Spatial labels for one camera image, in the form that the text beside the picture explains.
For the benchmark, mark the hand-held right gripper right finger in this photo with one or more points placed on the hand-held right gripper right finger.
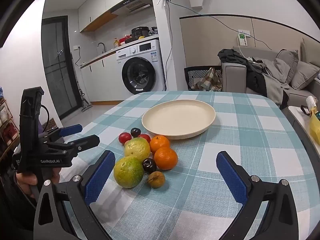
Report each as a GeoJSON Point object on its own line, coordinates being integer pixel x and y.
{"type": "Point", "coordinates": [230, 175]}

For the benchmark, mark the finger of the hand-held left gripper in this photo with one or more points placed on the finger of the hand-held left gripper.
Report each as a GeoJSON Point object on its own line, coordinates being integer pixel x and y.
{"type": "Point", "coordinates": [87, 141]}
{"type": "Point", "coordinates": [72, 130]}

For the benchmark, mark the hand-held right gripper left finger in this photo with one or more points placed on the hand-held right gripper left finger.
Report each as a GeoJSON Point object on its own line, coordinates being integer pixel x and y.
{"type": "Point", "coordinates": [100, 177]}

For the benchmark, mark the yellow-green guava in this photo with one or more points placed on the yellow-green guava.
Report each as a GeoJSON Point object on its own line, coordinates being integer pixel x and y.
{"type": "Point", "coordinates": [128, 172]}
{"type": "Point", "coordinates": [137, 150]}

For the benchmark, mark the red cherry tomato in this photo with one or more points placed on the red cherry tomato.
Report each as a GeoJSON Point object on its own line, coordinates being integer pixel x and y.
{"type": "Point", "coordinates": [145, 137]}
{"type": "Point", "coordinates": [124, 138]}

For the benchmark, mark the dark purple plum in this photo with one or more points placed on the dark purple plum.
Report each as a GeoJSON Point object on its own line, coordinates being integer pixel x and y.
{"type": "Point", "coordinates": [135, 131]}
{"type": "Point", "coordinates": [149, 165]}

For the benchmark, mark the brown longan fruit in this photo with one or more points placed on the brown longan fruit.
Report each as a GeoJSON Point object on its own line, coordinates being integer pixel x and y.
{"type": "Point", "coordinates": [156, 179]}

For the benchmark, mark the orange mandarin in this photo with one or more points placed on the orange mandarin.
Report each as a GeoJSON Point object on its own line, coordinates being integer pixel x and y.
{"type": "Point", "coordinates": [166, 158]}
{"type": "Point", "coordinates": [160, 143]}

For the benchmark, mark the cream round plate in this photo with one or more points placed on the cream round plate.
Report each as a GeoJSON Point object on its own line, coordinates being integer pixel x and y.
{"type": "Point", "coordinates": [178, 118]}

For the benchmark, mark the person's left hand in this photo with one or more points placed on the person's left hand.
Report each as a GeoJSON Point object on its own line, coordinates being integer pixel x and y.
{"type": "Point", "coordinates": [25, 181]}

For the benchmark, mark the brown doormat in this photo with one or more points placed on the brown doormat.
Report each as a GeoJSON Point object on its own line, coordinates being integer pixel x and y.
{"type": "Point", "coordinates": [51, 125]}

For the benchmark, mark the wooden shelf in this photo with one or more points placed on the wooden shelf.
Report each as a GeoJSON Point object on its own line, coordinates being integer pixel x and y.
{"type": "Point", "coordinates": [7, 130]}

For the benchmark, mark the dark glass door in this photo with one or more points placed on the dark glass door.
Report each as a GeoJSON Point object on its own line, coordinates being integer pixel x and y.
{"type": "Point", "coordinates": [57, 80]}

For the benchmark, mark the white kitchen counter cabinets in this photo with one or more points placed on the white kitchen counter cabinets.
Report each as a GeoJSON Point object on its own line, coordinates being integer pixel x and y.
{"type": "Point", "coordinates": [105, 80]}

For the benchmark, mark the white washing machine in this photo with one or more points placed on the white washing machine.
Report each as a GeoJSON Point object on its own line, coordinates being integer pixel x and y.
{"type": "Point", "coordinates": [140, 75]}

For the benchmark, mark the metal faucet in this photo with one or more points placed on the metal faucet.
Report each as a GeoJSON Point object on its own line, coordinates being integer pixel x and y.
{"type": "Point", "coordinates": [101, 45]}

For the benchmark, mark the white side table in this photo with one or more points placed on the white side table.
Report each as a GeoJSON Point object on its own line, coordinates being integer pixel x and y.
{"type": "Point", "coordinates": [297, 116]}

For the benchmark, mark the yellow bottle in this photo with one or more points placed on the yellow bottle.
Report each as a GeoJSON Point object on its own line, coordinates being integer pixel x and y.
{"type": "Point", "coordinates": [115, 43]}

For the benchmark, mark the plaid cloth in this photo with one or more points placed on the plaid cloth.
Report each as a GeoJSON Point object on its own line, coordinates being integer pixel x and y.
{"type": "Point", "coordinates": [212, 80]}

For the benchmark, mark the yellow bag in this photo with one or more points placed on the yellow bag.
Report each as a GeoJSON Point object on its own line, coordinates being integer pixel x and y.
{"type": "Point", "coordinates": [315, 127]}

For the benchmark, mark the grey sofa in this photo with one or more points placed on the grey sofa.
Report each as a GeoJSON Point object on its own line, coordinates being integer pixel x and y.
{"type": "Point", "coordinates": [233, 77]}

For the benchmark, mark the grey blanket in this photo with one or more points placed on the grey blanket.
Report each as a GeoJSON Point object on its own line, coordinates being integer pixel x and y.
{"type": "Point", "coordinates": [275, 85]}

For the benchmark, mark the red box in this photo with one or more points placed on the red box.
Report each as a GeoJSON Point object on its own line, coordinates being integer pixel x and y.
{"type": "Point", "coordinates": [123, 41]}

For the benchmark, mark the black patterned laundry basket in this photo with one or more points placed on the black patterned laundry basket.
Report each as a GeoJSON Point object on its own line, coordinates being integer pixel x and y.
{"type": "Point", "coordinates": [192, 76]}

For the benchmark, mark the white bottle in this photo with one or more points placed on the white bottle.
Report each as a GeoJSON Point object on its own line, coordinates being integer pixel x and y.
{"type": "Point", "coordinates": [311, 103]}

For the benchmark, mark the black rice cooker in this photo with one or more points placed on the black rice cooker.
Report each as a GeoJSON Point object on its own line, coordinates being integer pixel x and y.
{"type": "Point", "coordinates": [140, 32]}

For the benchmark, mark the dark clothes pile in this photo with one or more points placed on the dark clothes pile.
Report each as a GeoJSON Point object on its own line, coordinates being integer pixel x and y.
{"type": "Point", "coordinates": [232, 56]}

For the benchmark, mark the grey cushion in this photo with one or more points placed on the grey cushion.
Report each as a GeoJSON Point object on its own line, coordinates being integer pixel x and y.
{"type": "Point", "coordinates": [303, 76]}
{"type": "Point", "coordinates": [287, 65]}

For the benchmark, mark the range hood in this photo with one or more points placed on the range hood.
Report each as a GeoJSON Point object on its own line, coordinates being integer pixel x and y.
{"type": "Point", "coordinates": [132, 5]}

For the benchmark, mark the white wall cabinets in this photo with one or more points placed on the white wall cabinets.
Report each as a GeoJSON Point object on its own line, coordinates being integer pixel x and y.
{"type": "Point", "coordinates": [95, 10]}

